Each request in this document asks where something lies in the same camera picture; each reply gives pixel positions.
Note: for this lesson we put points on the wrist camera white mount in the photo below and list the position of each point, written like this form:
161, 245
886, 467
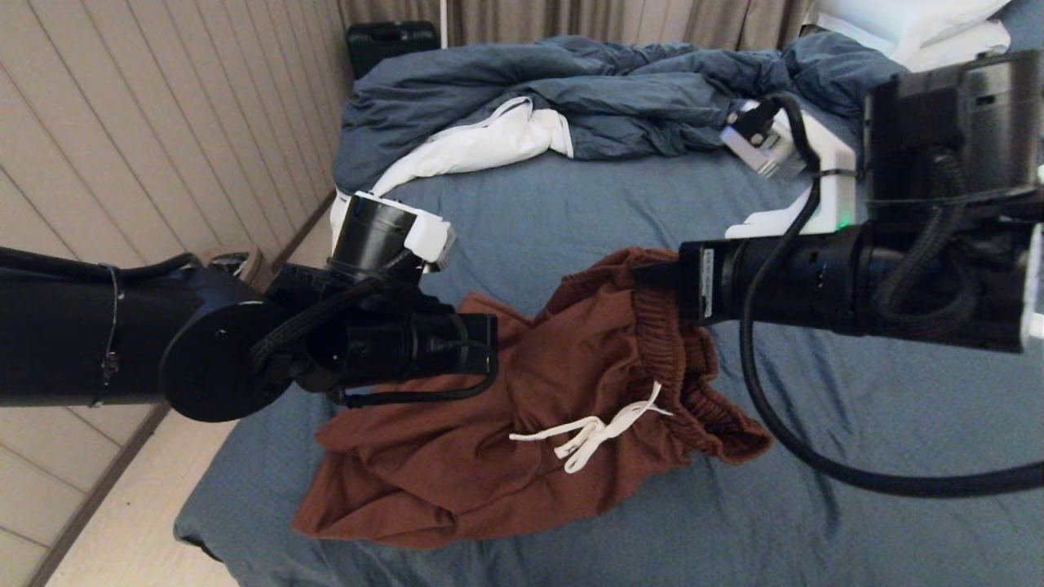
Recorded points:
383, 232
897, 139

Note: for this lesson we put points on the blue pillow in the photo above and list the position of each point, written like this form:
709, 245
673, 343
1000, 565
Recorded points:
1026, 20

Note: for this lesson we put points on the white vertical pole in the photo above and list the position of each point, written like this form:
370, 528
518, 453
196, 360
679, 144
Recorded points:
444, 20

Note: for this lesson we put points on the brown elastic-waist shorts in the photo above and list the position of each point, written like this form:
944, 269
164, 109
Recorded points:
522, 408

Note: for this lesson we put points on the crumpled blue duvet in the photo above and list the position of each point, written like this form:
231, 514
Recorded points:
612, 91

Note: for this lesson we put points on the black suitcase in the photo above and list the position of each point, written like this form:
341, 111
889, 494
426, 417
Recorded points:
391, 42

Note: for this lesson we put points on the blue bed sheet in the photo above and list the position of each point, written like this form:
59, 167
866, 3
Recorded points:
816, 522

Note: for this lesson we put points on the large white pillow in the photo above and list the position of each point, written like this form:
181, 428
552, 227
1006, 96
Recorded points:
897, 18

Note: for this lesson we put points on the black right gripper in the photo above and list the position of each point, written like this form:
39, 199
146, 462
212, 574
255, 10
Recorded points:
848, 281

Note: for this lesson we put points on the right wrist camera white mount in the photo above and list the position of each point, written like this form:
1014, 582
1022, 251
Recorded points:
897, 139

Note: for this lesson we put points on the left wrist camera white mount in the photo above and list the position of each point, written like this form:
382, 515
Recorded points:
383, 232

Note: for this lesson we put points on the brown square trash bin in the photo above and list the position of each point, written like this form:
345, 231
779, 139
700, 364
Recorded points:
245, 262

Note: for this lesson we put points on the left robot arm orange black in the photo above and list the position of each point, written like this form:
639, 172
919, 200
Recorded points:
98, 334

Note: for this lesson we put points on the white duvet lining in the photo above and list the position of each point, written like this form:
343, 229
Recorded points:
473, 147

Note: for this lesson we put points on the beige curtain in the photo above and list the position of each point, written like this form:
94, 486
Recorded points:
571, 18

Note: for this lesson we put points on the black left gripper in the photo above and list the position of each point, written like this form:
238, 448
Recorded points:
391, 342

